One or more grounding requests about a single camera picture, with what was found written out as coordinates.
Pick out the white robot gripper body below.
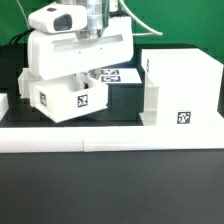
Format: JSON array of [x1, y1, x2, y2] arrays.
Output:
[[28, 16, 133, 80]]

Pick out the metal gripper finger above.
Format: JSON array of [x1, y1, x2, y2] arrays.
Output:
[[73, 74, 84, 91], [84, 71, 100, 89]]

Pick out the white front drawer box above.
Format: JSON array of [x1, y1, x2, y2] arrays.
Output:
[[30, 73, 108, 123]]

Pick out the white drawer box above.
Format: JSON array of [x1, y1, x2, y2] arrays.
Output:
[[18, 68, 41, 99], [30, 73, 108, 123]]

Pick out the white drawer cabinet frame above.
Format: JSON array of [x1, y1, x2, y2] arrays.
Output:
[[141, 48, 224, 127]]

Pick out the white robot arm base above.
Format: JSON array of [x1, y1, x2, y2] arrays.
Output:
[[56, 0, 110, 39]]

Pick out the white rear drawer box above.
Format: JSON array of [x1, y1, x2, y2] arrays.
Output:
[[18, 68, 41, 99]]

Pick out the white fiducial marker sheet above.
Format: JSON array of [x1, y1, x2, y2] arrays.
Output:
[[88, 68, 141, 84]]

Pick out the white U-shaped fence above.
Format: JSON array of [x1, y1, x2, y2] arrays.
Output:
[[0, 91, 224, 154]]

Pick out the black cable bundle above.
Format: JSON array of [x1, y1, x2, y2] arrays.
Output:
[[8, 28, 36, 46]]

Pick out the thin white cable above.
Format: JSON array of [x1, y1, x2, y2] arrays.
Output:
[[14, 0, 35, 31]]

